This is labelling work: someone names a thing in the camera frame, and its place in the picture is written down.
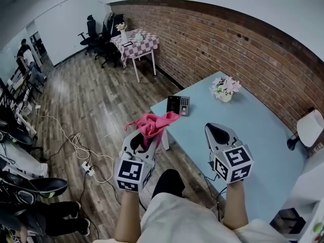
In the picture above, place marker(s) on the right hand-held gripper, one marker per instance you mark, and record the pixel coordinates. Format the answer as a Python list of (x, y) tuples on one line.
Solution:
[(233, 163)]

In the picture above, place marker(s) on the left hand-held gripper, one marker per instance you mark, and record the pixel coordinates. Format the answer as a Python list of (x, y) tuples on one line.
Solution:
[(130, 172)]

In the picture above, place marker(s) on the pink cloth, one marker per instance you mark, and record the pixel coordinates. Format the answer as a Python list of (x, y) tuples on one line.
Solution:
[(154, 124)]

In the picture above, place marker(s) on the black keypad device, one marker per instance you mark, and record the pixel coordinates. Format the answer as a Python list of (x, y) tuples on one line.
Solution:
[(178, 104)]

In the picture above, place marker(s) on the person's right forearm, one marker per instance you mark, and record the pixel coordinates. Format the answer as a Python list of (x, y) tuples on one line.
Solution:
[(235, 204)]

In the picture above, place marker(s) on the person's left forearm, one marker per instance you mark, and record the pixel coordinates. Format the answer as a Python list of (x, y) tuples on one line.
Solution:
[(127, 216)]

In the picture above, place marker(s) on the checkered cloth table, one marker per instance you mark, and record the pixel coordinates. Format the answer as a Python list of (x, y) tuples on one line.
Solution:
[(140, 44)]

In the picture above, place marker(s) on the white table leg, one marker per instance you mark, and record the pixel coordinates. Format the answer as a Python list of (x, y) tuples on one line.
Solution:
[(165, 140)]

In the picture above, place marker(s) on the person's black trousers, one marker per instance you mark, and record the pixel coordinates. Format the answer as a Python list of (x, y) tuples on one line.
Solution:
[(168, 183)]

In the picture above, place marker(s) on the pink flowers in white pot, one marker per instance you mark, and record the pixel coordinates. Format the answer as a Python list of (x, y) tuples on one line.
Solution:
[(225, 87)]

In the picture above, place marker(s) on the person's white shirt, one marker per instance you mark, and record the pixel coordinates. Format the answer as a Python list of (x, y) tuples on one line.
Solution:
[(182, 221)]

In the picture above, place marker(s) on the white shade table lamp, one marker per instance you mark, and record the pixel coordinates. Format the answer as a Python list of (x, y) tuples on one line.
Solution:
[(310, 128)]

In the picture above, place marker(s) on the black framed tablet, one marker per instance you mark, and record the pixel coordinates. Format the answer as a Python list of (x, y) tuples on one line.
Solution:
[(127, 44)]

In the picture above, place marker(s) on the white shelf unit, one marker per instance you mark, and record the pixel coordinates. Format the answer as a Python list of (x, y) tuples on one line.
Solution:
[(298, 211)]

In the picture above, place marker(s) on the black office chair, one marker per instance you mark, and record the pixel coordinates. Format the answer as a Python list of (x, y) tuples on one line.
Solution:
[(107, 44), (89, 34)]

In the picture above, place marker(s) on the small white flower bunch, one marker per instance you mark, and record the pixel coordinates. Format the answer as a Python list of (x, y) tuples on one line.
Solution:
[(139, 36)]

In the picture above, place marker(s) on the white vase with flowers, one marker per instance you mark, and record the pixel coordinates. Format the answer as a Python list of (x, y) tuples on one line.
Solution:
[(122, 33)]

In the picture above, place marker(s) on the black rounded shell object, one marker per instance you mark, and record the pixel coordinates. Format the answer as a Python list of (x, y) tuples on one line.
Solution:
[(17, 135)]

